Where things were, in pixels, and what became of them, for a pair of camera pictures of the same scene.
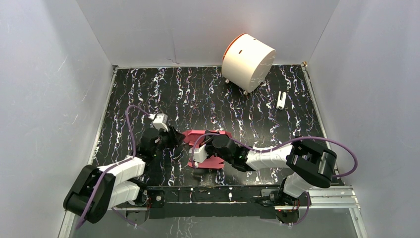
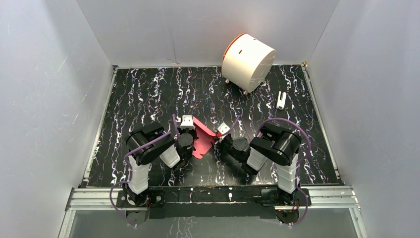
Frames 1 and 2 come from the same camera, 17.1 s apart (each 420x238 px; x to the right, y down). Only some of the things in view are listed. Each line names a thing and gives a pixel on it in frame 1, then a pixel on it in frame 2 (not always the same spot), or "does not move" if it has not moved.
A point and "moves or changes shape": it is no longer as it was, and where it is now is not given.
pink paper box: (194, 136) moves or changes shape
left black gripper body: (171, 136) -> (192, 138)
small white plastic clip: (281, 103) does not move
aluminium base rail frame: (236, 202) does not move
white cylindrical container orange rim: (247, 63) does not move
